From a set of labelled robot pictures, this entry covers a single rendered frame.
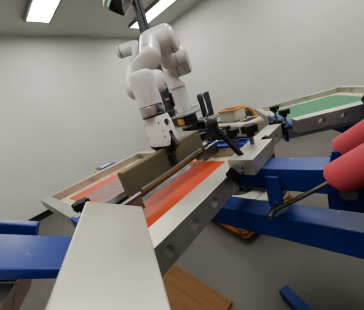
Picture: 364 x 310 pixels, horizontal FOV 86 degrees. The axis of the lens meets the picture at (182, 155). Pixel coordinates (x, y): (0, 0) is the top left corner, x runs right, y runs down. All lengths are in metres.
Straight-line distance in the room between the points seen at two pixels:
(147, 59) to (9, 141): 3.60
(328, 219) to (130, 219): 0.42
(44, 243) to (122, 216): 0.06
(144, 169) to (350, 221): 0.48
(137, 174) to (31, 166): 3.71
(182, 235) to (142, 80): 0.43
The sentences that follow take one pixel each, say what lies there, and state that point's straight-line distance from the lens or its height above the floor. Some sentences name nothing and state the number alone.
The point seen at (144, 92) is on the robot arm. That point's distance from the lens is 0.59.
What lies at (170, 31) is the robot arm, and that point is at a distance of 0.88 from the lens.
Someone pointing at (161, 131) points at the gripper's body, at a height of 1.15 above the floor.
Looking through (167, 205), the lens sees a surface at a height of 0.96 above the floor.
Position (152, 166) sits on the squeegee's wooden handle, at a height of 1.07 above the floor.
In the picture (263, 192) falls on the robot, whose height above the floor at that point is 0.28.
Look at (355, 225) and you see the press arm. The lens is 0.50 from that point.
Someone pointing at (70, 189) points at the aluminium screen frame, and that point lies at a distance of 1.11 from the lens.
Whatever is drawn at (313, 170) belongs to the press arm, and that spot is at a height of 1.04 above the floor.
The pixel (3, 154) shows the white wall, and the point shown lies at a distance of 4.17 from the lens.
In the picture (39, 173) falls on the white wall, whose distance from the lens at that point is 4.23.
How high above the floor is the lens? 1.23
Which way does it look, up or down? 15 degrees down
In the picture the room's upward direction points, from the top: 18 degrees counter-clockwise
